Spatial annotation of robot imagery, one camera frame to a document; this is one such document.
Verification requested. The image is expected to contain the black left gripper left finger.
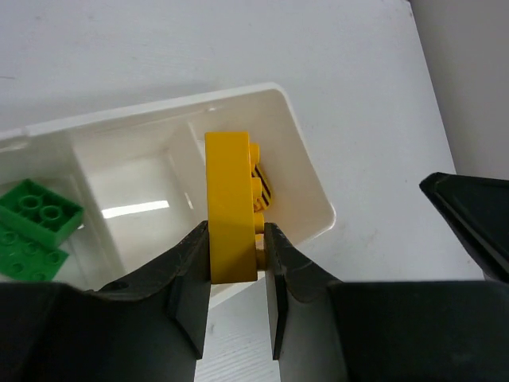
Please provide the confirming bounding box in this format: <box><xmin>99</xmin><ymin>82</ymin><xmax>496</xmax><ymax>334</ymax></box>
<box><xmin>1</xmin><ymin>222</ymin><xmax>211</xmax><ymax>381</ymax></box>

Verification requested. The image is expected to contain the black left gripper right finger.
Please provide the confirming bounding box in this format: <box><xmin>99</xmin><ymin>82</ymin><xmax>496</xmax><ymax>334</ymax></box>
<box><xmin>264</xmin><ymin>224</ymin><xmax>508</xmax><ymax>381</ymax></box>

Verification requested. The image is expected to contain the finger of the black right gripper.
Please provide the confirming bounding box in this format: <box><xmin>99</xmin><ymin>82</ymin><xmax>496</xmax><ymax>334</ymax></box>
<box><xmin>419</xmin><ymin>173</ymin><xmax>508</xmax><ymax>282</ymax></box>

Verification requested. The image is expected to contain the green duplo base plate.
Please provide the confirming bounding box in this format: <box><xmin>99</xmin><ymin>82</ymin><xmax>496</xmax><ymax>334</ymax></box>
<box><xmin>1</xmin><ymin>224</ymin><xmax>68</xmax><ymax>282</ymax></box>

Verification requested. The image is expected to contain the yellow long duplo brick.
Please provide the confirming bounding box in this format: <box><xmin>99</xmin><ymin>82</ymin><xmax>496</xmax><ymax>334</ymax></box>
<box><xmin>204</xmin><ymin>131</ymin><xmax>265</xmax><ymax>285</ymax></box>

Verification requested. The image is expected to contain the green square duplo brick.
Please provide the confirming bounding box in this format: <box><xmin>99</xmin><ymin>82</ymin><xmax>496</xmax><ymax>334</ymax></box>
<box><xmin>1</xmin><ymin>179</ymin><xmax>84</xmax><ymax>248</ymax></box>

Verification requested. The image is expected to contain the yellow striped duplo brick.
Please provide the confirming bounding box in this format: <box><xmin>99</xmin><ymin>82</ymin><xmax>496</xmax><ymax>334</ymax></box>
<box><xmin>251</xmin><ymin>163</ymin><xmax>273</xmax><ymax>212</ymax></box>

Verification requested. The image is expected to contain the white divided plastic tray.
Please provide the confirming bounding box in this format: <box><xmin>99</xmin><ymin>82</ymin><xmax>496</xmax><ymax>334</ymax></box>
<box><xmin>1</xmin><ymin>83</ymin><xmax>336</xmax><ymax>290</ymax></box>

